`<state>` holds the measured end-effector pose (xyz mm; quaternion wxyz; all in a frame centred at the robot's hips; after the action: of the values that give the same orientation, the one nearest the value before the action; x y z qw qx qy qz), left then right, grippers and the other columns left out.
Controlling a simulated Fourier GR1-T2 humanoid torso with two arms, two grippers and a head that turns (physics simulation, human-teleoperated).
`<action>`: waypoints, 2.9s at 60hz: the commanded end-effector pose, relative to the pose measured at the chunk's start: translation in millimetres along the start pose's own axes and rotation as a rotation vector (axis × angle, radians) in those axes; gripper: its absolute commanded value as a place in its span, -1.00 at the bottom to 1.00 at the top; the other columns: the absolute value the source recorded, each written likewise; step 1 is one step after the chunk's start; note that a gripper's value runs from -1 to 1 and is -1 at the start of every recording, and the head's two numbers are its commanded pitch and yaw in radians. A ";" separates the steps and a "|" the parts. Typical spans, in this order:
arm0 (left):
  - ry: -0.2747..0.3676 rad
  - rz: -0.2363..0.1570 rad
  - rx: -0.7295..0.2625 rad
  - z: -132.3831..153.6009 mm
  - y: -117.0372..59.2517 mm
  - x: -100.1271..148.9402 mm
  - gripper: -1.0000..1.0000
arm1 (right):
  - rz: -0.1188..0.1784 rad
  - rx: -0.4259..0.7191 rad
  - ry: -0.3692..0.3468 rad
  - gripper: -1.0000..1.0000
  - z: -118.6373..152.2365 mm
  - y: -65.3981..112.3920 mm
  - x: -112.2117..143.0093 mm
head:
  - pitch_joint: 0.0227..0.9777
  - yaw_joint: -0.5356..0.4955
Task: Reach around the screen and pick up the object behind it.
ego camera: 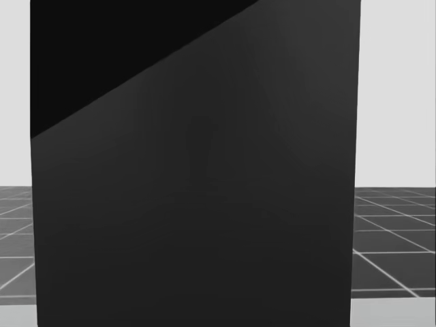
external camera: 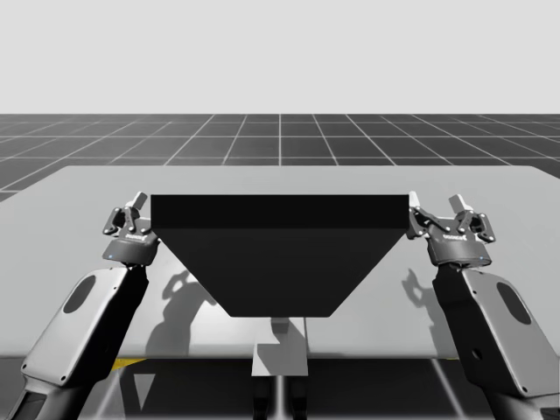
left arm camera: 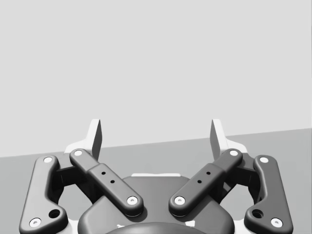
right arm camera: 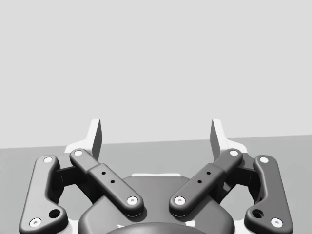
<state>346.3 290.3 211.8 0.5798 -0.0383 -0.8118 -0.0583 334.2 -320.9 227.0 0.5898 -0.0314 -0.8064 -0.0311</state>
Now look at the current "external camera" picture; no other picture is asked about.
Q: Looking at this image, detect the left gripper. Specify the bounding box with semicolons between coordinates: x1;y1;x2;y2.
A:
101;191;158;268

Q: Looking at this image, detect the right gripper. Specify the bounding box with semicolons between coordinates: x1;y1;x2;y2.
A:
406;191;497;268

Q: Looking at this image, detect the grey stand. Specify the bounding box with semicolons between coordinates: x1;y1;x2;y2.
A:
250;316;309;377

